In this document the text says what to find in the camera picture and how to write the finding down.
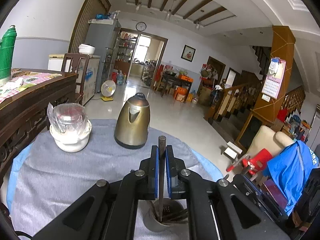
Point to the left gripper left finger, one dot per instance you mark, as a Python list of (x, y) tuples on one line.
[(148, 185)]

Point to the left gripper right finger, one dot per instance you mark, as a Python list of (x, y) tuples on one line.
[(173, 165)]

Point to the black chopstick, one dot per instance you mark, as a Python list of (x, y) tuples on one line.
[(162, 149)]

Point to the grey perforated utensil holder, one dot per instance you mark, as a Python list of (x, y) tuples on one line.
[(173, 213)]

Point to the brass electric kettle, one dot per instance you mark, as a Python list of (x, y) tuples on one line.
[(133, 122)]

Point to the red plastic child chair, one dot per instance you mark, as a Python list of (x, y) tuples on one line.
[(255, 164)]

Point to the blue cloth on chair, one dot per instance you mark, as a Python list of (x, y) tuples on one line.
[(290, 170)]

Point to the white step stool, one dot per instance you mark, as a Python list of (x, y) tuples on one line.
[(232, 151)]

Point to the cream armchair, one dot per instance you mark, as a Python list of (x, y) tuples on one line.
[(272, 141)]

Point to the white bowl with plastic bag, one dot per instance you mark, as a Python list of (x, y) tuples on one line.
[(69, 126)]

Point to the small electric fan heater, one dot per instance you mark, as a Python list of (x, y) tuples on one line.
[(108, 88)]

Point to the grey table cloth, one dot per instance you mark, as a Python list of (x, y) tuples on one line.
[(44, 180)]

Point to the dark wooden side table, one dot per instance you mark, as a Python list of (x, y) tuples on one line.
[(169, 79)]

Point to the wooden pillar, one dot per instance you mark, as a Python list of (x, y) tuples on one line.
[(266, 108)]

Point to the dark carved wooden sideboard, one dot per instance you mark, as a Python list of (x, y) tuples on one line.
[(24, 115)]

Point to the white rice cooker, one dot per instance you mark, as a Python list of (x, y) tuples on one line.
[(86, 49)]

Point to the white chest freezer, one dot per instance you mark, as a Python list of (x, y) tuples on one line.
[(86, 66)]

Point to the grey refrigerator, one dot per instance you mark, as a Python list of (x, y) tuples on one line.
[(104, 35)]

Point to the green thermos flask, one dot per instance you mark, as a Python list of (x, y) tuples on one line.
[(6, 52)]

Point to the framed wall picture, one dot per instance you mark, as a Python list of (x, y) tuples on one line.
[(188, 53)]

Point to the wall calendar on pillar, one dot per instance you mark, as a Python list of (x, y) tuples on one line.
[(274, 77)]

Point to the round wall clock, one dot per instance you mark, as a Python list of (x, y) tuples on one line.
[(141, 26)]

